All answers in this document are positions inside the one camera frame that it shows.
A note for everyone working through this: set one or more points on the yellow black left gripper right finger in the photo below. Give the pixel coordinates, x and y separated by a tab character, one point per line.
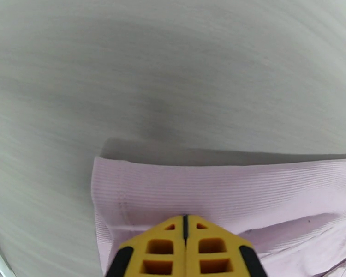
216	256

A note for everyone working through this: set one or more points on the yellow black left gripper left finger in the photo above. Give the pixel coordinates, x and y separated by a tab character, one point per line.
158	256

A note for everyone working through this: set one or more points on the pink ribbed garment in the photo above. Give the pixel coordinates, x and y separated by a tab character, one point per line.
219	189

